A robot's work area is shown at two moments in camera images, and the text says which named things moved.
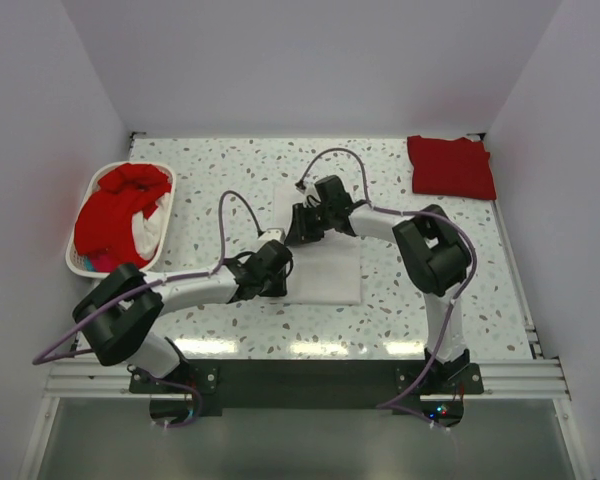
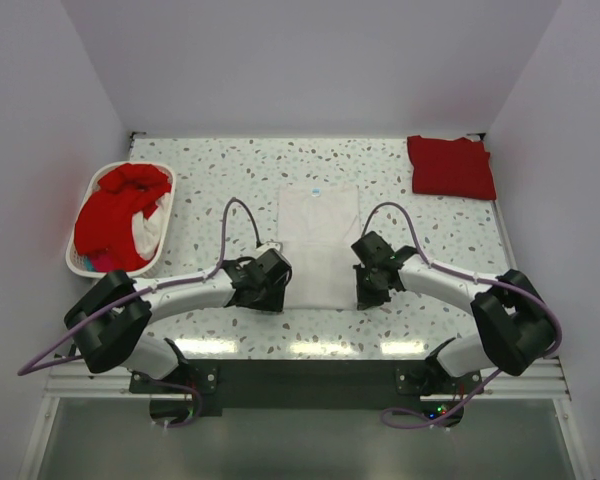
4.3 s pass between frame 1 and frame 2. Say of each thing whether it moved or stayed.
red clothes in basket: stayed
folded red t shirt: stayed
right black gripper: moved
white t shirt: stayed
